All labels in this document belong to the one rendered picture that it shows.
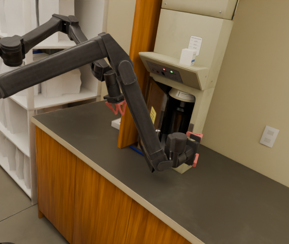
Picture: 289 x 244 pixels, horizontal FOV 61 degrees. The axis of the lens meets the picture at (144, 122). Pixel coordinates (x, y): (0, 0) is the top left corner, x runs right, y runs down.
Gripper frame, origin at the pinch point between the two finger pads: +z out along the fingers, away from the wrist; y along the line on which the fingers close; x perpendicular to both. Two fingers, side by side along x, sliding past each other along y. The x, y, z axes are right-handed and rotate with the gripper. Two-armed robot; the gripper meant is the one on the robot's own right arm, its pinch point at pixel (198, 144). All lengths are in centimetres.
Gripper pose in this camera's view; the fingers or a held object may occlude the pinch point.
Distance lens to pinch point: 109.3
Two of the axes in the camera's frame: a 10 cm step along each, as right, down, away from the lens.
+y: 1.0, -9.1, -3.9
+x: -7.6, -3.2, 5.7
